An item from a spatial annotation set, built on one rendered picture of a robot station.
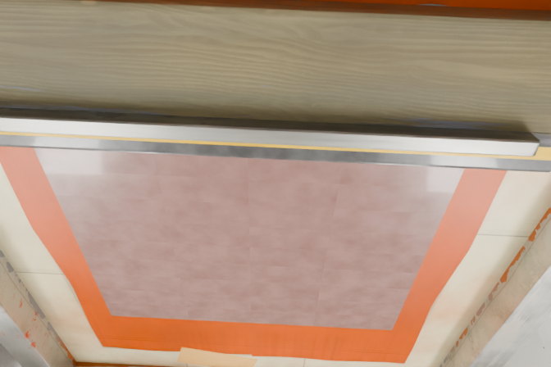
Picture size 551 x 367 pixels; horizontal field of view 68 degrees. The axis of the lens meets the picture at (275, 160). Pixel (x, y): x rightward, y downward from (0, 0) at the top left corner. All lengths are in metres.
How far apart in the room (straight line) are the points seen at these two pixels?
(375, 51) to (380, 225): 0.19
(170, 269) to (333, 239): 0.17
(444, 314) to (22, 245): 0.46
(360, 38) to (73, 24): 0.16
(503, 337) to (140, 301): 0.39
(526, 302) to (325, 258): 0.19
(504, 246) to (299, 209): 0.20
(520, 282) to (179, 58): 0.36
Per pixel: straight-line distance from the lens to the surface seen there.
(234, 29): 0.23
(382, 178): 0.34
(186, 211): 0.38
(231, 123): 0.24
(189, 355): 0.63
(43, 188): 0.41
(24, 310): 0.57
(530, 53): 0.27
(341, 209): 0.36
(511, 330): 0.51
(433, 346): 0.60
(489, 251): 0.44
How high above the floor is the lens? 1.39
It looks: 17 degrees down
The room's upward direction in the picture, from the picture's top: 177 degrees counter-clockwise
